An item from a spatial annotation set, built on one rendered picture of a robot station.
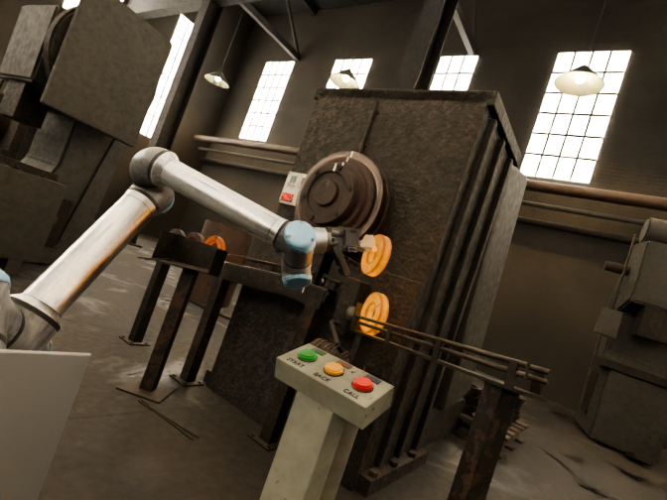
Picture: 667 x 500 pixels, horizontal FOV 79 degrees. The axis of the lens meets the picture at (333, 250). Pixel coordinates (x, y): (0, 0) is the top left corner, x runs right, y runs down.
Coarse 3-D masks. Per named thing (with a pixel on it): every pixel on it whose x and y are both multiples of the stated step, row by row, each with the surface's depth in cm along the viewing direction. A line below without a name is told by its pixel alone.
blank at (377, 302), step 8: (368, 296) 152; (376, 296) 146; (384, 296) 145; (368, 304) 150; (376, 304) 144; (384, 304) 142; (360, 312) 153; (368, 312) 150; (376, 312) 142; (384, 312) 140; (360, 320) 151; (384, 320) 140; (368, 328) 143
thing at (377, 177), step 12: (336, 156) 191; (348, 156) 187; (360, 156) 184; (372, 168) 179; (300, 192) 198; (384, 192) 177; (384, 204) 177; (372, 216) 173; (360, 228) 175; (372, 228) 177
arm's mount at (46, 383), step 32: (0, 352) 73; (32, 352) 77; (64, 352) 81; (0, 384) 74; (32, 384) 78; (64, 384) 82; (0, 416) 75; (32, 416) 79; (64, 416) 84; (0, 448) 77; (32, 448) 81; (0, 480) 78; (32, 480) 82
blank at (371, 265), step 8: (376, 240) 145; (384, 240) 140; (384, 248) 138; (368, 256) 148; (376, 256) 141; (384, 256) 138; (368, 264) 144; (376, 264) 138; (384, 264) 139; (368, 272) 142; (376, 272) 140
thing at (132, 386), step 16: (160, 240) 182; (176, 240) 200; (192, 240) 201; (160, 256) 188; (176, 256) 200; (192, 256) 200; (208, 256) 200; (224, 256) 197; (192, 272) 187; (208, 272) 180; (176, 288) 186; (192, 288) 191; (176, 304) 186; (176, 320) 186; (160, 336) 185; (160, 352) 185; (160, 368) 185; (128, 384) 184; (144, 384) 184; (160, 384) 196; (160, 400) 179
